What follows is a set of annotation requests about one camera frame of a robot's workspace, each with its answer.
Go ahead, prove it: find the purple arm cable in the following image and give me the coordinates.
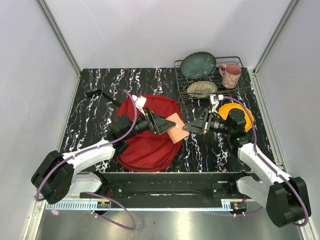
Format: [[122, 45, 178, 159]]
[[36, 89, 138, 231], [223, 96, 311, 227]]

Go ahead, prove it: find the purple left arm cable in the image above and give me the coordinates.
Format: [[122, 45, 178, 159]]
[[36, 89, 138, 231]]

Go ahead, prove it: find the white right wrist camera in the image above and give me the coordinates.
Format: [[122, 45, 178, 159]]
[[209, 94, 224, 113]]

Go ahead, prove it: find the speckled cream plate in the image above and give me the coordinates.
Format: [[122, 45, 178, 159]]
[[186, 81, 218, 98]]

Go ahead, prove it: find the yellow polka dot plate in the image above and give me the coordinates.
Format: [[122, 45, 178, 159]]
[[218, 102, 255, 132]]

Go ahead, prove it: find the pink patterned mug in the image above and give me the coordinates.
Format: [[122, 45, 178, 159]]
[[218, 64, 242, 89]]

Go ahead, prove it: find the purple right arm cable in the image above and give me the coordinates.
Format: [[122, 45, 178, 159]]
[[223, 96, 311, 227]]

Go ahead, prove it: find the teal glazed plate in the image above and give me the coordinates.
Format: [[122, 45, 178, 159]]
[[180, 51, 217, 79]]

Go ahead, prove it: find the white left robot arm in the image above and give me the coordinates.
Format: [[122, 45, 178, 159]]
[[31, 130, 181, 204]]

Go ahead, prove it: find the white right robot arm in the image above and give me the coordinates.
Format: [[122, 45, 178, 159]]
[[183, 108, 312, 228]]

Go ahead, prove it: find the aluminium frame rail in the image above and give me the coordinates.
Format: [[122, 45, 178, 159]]
[[36, 0, 82, 76]]

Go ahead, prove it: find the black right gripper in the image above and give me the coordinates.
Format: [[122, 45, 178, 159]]
[[183, 109, 233, 136]]

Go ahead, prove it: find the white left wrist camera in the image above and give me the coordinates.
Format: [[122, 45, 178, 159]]
[[132, 95, 147, 115]]

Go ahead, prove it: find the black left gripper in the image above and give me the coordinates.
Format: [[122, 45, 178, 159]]
[[123, 107, 176, 141]]

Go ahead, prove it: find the grey wire dish rack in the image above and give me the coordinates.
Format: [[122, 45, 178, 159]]
[[174, 56, 251, 100]]

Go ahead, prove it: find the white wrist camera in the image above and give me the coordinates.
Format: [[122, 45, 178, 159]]
[[209, 94, 224, 113], [132, 95, 147, 115]]

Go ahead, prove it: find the red student backpack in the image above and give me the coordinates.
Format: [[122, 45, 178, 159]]
[[84, 89, 183, 173]]

